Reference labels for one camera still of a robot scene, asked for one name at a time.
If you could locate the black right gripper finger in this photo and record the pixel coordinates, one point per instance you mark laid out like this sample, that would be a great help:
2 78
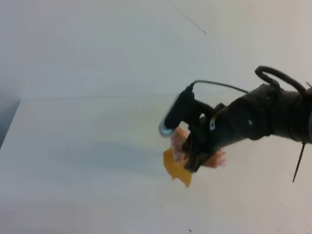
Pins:
196 157

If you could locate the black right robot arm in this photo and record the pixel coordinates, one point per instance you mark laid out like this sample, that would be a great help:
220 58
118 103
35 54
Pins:
260 113

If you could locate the black zip tie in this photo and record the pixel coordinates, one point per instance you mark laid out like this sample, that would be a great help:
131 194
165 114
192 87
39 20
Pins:
299 161

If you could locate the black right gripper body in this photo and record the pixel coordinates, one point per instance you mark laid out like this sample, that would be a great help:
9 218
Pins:
201 119

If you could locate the orange and white rag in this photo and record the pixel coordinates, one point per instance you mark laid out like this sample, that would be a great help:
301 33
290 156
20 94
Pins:
174 158

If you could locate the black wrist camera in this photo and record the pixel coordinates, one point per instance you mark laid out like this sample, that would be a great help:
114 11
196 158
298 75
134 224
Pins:
176 113

